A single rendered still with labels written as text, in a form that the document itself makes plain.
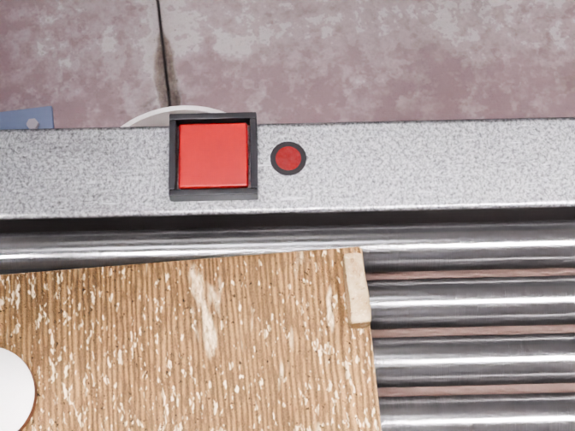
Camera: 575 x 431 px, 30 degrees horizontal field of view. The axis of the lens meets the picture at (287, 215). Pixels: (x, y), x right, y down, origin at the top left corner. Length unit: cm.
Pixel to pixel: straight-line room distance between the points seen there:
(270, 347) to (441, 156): 23
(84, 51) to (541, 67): 84
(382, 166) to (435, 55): 109
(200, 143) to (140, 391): 22
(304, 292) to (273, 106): 110
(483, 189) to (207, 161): 24
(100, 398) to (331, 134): 30
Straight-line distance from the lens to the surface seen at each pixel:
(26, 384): 88
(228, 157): 93
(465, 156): 96
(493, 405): 90
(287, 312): 88
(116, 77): 201
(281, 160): 94
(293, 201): 93
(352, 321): 85
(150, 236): 92
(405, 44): 203
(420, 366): 90
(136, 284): 89
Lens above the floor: 180
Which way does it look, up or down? 72 degrees down
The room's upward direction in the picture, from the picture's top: 1 degrees clockwise
